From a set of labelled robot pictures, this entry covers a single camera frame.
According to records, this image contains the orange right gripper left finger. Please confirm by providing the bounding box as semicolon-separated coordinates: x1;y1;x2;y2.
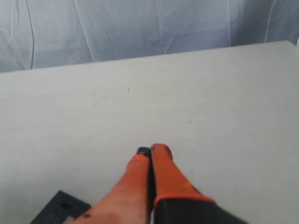
68;147;151;224

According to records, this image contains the black network switch box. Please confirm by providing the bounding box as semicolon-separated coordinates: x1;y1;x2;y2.
30;190;91;224

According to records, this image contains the grey backdrop cloth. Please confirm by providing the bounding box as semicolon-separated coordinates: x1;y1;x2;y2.
0;0;299;72

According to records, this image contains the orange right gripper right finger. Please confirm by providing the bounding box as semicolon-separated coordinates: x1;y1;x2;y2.
150;143;245;224

